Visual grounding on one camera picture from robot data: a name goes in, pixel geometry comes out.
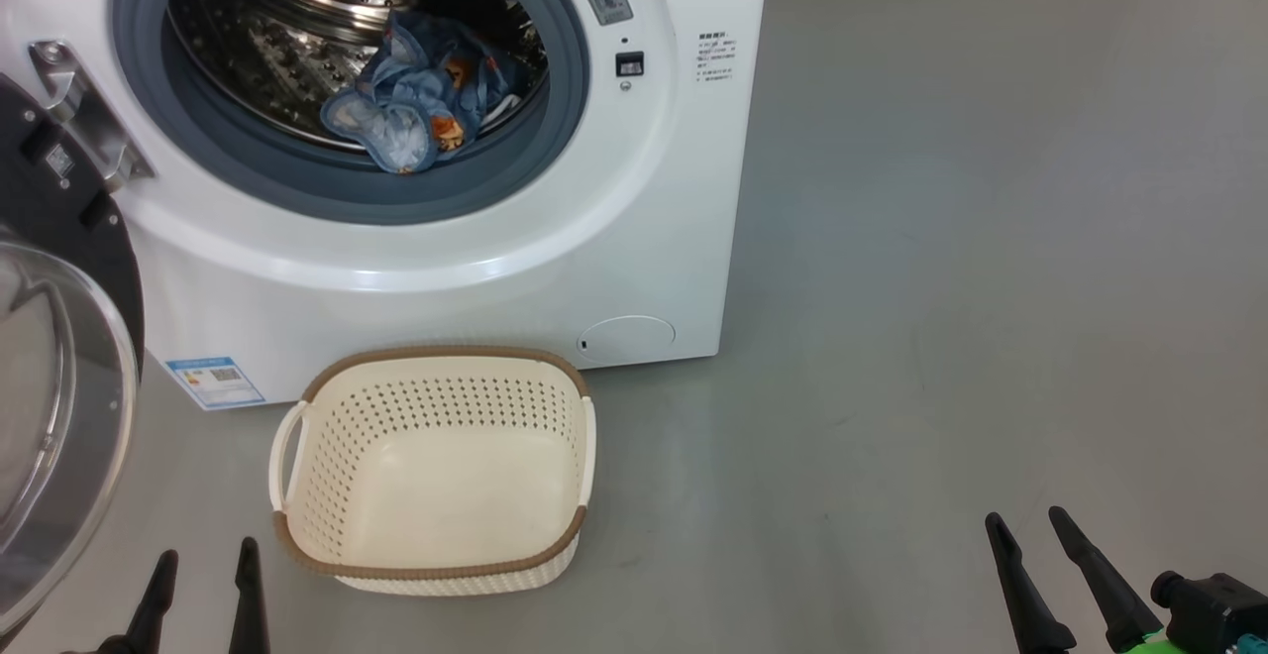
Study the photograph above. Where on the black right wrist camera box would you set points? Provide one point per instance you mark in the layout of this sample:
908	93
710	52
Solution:
1214	614

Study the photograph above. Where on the white washing machine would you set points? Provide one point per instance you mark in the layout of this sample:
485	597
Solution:
644	238

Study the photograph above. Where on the round white filter cover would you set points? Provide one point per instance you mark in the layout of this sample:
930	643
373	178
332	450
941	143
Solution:
626	339

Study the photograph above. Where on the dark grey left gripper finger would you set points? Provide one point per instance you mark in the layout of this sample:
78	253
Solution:
250	604
149	619

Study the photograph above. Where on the cream perforated laundry basket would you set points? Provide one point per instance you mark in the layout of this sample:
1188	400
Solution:
436	495

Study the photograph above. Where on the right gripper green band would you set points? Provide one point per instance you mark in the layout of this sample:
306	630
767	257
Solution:
1157	646

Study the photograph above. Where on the blue cartoon print garment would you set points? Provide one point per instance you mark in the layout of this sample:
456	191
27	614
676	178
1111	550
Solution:
446	69

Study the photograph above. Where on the perforated steel drum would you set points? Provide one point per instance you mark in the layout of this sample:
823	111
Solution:
297	0

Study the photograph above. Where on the metal door hinge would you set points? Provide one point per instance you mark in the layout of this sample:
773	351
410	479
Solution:
89	109

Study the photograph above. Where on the grey rubber door gasket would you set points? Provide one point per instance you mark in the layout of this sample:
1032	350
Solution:
297	188

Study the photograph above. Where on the blue energy label sticker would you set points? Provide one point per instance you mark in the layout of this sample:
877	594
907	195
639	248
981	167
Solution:
216	383

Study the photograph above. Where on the black round washing machine door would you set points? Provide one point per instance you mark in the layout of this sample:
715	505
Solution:
59	416

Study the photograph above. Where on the printed warning text sticker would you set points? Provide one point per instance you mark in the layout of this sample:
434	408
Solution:
715	56

